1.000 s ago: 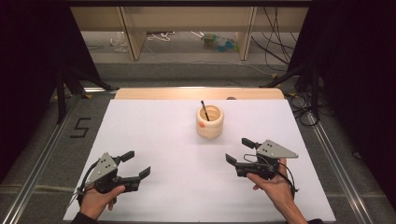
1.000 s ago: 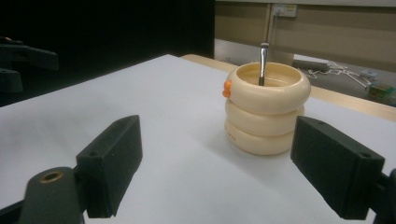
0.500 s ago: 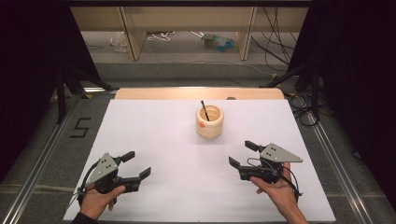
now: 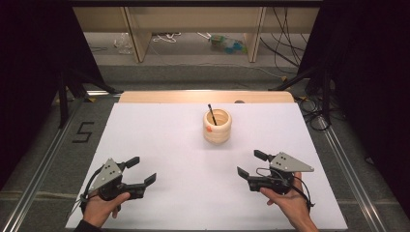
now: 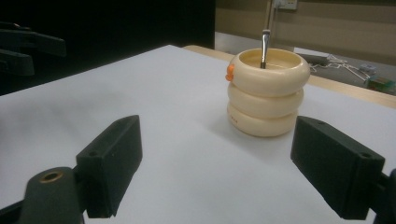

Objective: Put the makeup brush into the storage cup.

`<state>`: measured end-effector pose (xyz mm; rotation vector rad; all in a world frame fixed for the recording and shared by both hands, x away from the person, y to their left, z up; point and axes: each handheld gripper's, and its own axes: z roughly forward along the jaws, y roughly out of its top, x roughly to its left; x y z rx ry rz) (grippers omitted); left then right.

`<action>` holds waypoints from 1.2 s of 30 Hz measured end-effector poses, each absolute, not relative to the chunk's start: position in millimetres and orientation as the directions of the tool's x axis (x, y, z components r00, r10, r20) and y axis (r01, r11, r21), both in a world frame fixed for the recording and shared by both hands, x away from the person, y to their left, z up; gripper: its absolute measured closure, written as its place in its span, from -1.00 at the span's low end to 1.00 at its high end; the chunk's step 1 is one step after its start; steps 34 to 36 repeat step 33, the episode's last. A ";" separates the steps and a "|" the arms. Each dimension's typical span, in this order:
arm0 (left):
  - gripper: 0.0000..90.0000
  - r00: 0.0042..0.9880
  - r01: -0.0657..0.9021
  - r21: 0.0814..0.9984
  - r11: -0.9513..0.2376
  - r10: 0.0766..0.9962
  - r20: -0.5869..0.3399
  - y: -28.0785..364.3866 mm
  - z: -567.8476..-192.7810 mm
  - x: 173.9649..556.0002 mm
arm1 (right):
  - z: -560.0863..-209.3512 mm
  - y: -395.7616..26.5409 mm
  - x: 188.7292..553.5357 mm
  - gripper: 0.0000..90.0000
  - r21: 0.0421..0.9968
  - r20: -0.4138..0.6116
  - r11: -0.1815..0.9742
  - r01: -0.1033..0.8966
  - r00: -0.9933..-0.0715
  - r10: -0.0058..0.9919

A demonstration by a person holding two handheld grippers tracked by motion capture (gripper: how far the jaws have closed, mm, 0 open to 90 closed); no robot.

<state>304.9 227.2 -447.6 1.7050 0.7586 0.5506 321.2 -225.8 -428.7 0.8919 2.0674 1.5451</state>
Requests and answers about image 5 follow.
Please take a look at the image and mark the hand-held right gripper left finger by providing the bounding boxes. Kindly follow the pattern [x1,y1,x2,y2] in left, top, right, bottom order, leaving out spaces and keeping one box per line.
[76,114,144,219]

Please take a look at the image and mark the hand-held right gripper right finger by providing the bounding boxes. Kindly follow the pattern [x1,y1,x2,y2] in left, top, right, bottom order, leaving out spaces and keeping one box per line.
[290,115,387,221]

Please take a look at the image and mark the cream ribbed round holder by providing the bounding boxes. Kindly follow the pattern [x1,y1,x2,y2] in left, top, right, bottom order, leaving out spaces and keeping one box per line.
[224,47,312,138]

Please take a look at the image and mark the colourful plastic bag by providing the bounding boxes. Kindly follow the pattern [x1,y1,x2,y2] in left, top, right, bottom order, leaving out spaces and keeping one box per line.
[365,75,396,94]

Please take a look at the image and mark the grey power strip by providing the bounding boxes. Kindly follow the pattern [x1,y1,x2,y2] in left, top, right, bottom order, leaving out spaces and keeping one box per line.
[298,52,330,66]

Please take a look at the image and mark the white coiled cable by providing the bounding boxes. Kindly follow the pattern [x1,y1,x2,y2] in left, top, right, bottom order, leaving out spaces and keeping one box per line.
[308,53,372,84]

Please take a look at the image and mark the white wall outlet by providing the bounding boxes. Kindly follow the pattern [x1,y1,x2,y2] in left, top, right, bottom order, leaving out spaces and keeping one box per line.
[274,0,299,11]

